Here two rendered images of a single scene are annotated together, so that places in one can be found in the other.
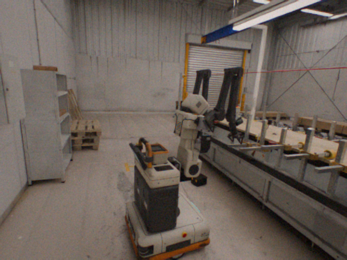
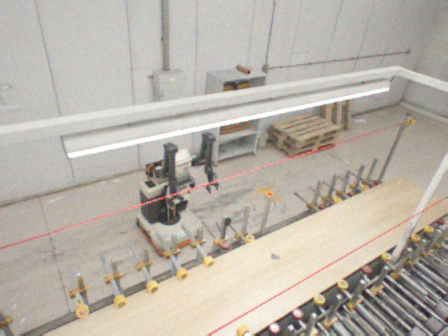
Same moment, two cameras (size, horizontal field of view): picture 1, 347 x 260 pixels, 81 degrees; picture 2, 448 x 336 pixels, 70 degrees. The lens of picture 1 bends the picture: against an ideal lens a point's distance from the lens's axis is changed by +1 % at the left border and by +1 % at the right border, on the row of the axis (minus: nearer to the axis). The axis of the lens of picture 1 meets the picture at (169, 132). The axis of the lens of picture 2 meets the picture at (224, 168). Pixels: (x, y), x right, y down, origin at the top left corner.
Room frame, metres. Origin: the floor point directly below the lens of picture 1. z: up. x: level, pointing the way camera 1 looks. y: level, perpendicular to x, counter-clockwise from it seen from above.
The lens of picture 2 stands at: (1.42, -3.06, 3.10)
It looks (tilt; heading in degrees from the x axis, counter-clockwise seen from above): 34 degrees down; 73
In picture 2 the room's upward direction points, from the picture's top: 6 degrees clockwise
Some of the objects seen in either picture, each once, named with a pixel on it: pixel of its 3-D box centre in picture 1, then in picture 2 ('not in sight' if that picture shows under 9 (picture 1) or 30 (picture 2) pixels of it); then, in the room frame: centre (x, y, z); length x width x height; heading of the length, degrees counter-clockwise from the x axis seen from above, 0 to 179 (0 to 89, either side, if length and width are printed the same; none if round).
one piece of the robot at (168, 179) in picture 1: (157, 183); (165, 194); (1.67, 0.08, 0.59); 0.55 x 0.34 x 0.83; 24
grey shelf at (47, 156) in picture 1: (49, 124); (233, 117); (3.02, 1.83, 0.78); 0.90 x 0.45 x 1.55; 18
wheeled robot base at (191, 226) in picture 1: (165, 221); (169, 224); (1.71, 0.00, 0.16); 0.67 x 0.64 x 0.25; 114
